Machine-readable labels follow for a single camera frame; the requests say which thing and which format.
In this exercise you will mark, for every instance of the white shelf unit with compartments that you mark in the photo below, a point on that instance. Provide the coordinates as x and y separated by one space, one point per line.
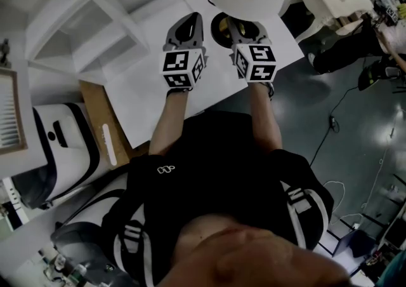
82 25

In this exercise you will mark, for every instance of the white black robot unit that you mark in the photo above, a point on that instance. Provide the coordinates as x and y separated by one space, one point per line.
82 238
73 152

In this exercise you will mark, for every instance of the person's left forearm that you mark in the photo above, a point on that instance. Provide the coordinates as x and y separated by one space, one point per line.
169 120

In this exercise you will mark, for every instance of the brown cardboard box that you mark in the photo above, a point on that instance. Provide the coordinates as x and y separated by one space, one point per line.
95 114

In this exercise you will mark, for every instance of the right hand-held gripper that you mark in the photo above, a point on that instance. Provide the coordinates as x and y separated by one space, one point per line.
260 63

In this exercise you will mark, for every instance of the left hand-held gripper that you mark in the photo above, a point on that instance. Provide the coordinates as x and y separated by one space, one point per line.
177 65

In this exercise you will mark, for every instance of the blue bin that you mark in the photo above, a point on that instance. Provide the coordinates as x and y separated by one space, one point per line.
356 242

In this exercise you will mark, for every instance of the clear plastic bottle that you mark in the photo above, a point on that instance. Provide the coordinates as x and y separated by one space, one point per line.
77 274
55 263

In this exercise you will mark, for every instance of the person's right forearm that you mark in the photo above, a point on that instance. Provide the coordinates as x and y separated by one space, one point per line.
264 117

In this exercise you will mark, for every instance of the person's black shirt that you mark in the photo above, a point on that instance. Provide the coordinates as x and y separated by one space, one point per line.
222 171

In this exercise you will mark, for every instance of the black floor stand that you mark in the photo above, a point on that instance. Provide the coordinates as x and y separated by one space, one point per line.
377 74

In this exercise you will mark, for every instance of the wooden framed panel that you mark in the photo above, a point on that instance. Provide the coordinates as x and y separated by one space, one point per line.
9 111

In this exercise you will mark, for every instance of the person's face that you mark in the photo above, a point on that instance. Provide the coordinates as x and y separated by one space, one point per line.
253 257

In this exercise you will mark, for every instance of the white desk with drawers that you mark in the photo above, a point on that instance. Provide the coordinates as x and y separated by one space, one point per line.
142 95

